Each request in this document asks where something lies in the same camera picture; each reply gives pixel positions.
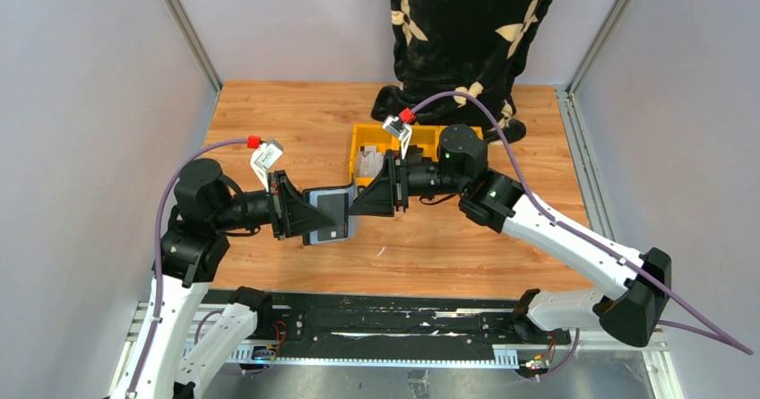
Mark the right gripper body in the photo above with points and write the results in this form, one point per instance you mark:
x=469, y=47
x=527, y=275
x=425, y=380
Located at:
x=399, y=184

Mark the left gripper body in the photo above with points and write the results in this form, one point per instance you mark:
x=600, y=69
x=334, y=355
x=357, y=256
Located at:
x=280, y=204

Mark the black card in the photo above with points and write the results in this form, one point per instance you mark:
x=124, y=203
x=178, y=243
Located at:
x=335, y=205

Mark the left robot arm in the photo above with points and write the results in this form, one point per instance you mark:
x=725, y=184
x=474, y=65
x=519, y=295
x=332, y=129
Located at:
x=209, y=208

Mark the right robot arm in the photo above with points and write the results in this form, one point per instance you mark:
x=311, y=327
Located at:
x=626, y=300

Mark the silver cards in bin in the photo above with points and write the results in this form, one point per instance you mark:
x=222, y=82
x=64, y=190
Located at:
x=369, y=161

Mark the middle yellow bin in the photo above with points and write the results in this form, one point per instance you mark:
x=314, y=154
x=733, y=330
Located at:
x=425, y=138

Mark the yellow bin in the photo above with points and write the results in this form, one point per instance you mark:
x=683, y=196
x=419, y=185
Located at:
x=458, y=134
x=425, y=138
x=369, y=144

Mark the left yellow bin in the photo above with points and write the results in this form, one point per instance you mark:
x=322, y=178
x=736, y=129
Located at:
x=369, y=144

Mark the right yellow bin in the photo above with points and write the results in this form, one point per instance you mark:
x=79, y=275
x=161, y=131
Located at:
x=458, y=134

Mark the black floral blanket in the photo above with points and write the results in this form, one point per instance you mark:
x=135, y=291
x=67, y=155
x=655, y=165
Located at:
x=472, y=49

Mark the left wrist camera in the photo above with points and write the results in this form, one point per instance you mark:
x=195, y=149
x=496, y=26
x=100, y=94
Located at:
x=264, y=156

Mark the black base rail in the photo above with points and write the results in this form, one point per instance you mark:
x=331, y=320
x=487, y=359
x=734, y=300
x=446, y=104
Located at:
x=392, y=331

